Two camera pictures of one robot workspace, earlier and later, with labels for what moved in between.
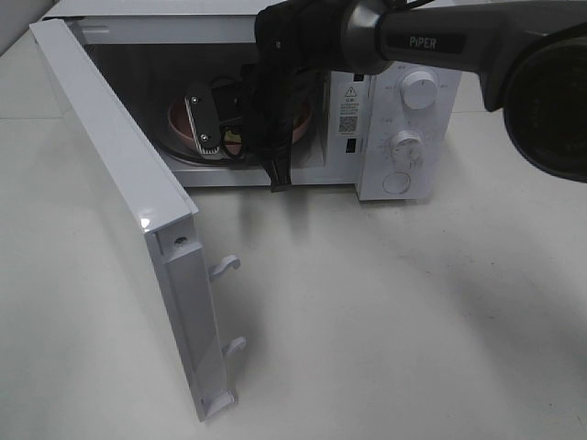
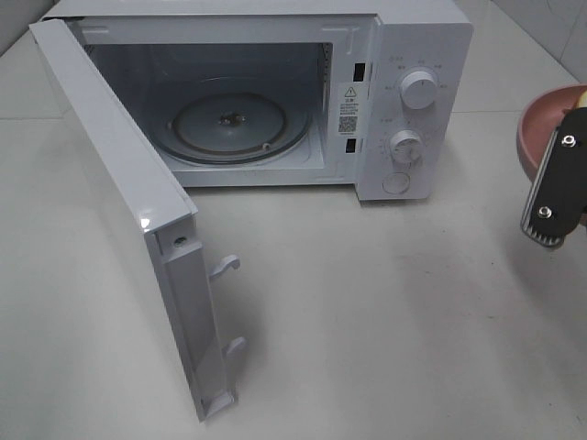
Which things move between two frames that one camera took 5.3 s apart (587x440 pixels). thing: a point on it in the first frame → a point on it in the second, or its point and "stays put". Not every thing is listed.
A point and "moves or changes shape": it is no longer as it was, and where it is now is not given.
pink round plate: (180, 125) moves or changes shape
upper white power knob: (419, 89) stays put
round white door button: (396, 182) stays put
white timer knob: (407, 148) stays put
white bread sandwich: (230, 137) moves or changes shape
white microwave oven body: (180, 69) stays put
